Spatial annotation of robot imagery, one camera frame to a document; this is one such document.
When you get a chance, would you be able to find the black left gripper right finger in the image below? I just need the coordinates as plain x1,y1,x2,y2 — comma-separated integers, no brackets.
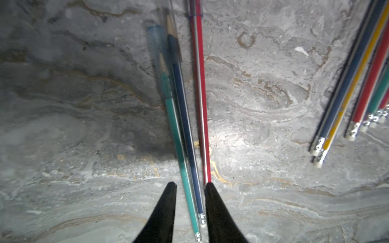
205,182,248,243

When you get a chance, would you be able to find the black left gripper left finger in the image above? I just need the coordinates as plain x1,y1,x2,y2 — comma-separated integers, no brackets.
133,182,177,243

